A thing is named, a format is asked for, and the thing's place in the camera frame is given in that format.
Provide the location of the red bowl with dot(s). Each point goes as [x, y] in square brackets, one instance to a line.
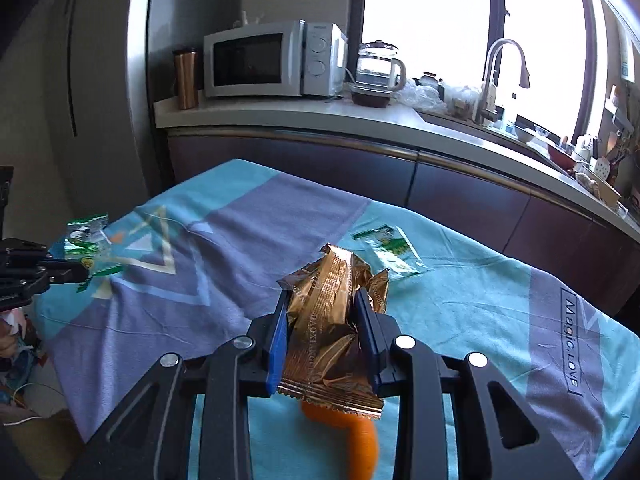
[560, 156]

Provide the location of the white microwave oven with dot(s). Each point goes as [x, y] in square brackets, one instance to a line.
[250, 60]

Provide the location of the copper travel tumbler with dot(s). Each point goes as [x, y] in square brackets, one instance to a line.
[186, 80]

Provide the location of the teal and purple tablecloth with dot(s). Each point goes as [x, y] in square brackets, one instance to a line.
[225, 260]

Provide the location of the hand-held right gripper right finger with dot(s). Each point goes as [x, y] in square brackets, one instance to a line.
[372, 340]

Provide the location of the kitchen window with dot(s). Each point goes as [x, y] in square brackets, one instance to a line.
[425, 20]

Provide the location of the clear plastic bags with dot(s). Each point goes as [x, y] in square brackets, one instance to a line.
[422, 95]

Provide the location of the green and clear wrapper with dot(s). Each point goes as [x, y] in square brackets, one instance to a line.
[392, 250]
[87, 240]

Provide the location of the steel kitchen faucet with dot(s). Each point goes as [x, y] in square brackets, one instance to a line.
[492, 60]

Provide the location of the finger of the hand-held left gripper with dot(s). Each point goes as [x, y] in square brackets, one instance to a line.
[65, 270]

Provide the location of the kitchen counter with cabinets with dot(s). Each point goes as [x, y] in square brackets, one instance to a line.
[300, 160]

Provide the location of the gold snack wrapper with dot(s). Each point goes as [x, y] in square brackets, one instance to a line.
[325, 325]

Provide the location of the colourful plastic packaging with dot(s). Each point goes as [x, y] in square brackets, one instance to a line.
[17, 360]

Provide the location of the glass electric kettle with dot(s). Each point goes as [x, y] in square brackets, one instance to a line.
[377, 67]

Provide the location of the white bowl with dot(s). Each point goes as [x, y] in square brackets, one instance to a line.
[531, 135]

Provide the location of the grey refrigerator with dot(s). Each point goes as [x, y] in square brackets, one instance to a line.
[75, 85]

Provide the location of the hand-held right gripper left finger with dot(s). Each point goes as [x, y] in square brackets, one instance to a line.
[277, 355]

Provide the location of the small white figurine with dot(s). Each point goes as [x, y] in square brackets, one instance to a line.
[247, 17]

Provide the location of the dark kettle base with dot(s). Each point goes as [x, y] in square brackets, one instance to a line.
[370, 97]

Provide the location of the white dotted utensil holder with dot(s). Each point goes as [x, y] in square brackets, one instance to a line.
[603, 169]

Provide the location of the orange peel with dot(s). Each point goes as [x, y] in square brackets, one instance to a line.
[362, 445]

